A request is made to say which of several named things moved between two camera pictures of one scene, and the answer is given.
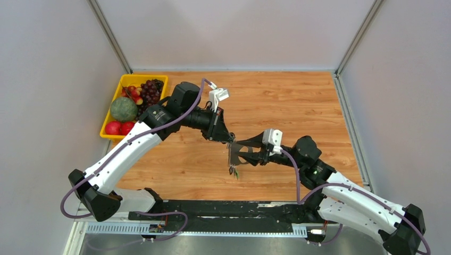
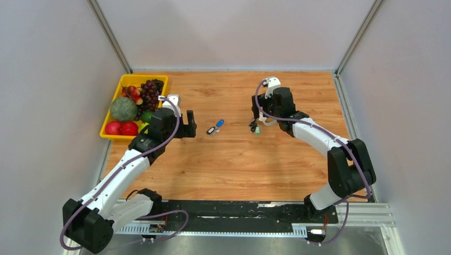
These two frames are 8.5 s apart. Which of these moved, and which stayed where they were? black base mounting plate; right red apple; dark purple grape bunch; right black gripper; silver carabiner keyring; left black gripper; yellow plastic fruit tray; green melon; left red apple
Moved: left black gripper; right black gripper; silver carabiner keyring
Stayed: yellow plastic fruit tray; dark purple grape bunch; right red apple; black base mounting plate; green melon; left red apple
